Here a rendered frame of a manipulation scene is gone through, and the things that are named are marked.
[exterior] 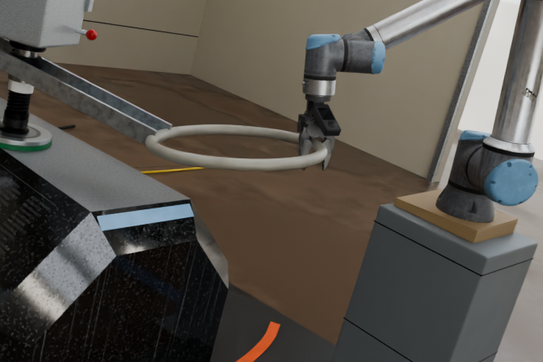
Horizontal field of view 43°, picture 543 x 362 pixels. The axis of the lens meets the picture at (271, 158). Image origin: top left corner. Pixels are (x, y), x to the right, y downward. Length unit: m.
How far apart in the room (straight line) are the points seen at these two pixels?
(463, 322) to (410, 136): 4.77
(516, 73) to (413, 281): 0.72
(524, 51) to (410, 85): 4.85
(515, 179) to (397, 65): 4.96
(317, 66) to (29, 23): 0.77
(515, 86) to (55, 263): 1.32
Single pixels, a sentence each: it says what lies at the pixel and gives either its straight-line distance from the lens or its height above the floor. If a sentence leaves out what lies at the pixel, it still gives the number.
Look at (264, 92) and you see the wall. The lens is 8.04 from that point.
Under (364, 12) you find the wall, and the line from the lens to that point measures 7.27.
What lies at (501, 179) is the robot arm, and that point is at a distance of 2.08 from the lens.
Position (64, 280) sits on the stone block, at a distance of 1.70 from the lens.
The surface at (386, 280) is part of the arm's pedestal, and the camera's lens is 2.32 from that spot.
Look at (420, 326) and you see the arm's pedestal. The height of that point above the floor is 0.55.
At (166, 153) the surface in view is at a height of 0.99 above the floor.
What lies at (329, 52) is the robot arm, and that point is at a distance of 1.89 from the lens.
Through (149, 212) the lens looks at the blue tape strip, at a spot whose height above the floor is 0.81.
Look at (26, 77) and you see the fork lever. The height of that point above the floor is 1.03.
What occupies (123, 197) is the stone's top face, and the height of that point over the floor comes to 0.83.
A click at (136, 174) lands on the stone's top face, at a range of 2.03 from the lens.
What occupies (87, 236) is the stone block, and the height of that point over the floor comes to 0.78.
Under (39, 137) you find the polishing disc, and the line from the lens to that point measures 2.12.
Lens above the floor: 1.47
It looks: 14 degrees down
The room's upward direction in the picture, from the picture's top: 15 degrees clockwise
